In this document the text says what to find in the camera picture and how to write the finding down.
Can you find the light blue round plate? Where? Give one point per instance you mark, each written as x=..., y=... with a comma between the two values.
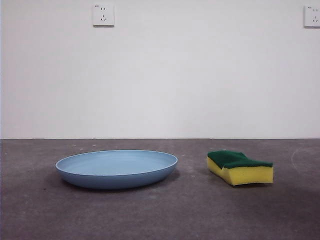
x=115, y=170

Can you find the yellow green scouring sponge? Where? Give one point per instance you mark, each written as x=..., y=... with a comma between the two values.
x=250, y=176

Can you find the white wall socket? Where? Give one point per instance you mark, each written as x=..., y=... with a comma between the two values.
x=104, y=15
x=312, y=16

